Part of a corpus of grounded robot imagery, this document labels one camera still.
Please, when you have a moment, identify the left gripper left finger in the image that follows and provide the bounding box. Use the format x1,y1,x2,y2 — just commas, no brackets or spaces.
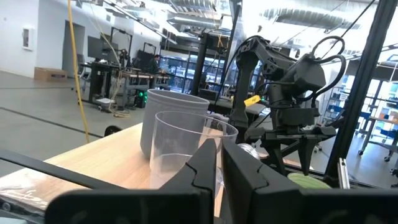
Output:
160,138,218,224

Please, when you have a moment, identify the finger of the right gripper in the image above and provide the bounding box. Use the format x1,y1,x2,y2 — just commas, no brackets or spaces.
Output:
262,139,287,175
298,136,323,177

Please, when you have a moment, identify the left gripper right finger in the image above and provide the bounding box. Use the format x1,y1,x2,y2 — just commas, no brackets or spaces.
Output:
222,139,302,224

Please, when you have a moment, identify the green and white mug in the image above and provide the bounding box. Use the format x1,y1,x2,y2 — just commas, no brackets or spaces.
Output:
287,172,332,190

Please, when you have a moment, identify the clear plastic cup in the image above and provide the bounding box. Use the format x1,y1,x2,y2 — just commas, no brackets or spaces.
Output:
149,111,239,200

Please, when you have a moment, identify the grey ceramic mug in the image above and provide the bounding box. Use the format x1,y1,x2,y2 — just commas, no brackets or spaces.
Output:
139,89,231,159

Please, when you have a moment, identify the wooden shelf with black legs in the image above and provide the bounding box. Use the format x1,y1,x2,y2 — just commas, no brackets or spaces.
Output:
0,123,312,218

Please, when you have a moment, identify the yellow tag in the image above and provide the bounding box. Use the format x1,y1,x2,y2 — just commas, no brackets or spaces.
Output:
244,95,261,108

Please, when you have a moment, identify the person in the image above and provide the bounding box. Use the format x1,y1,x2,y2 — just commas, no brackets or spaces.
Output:
147,54,162,74

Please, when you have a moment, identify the black computer monitor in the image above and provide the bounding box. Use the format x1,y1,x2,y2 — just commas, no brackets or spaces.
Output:
87,35,119,63

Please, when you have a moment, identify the brown cardboard box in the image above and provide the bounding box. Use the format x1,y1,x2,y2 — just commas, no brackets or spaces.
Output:
33,67,68,82

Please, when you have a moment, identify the yellow hanging cable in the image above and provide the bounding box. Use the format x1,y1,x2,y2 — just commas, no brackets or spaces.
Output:
67,0,91,144

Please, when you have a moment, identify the white wall box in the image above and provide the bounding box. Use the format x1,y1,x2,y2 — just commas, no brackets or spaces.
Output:
22,27,34,50

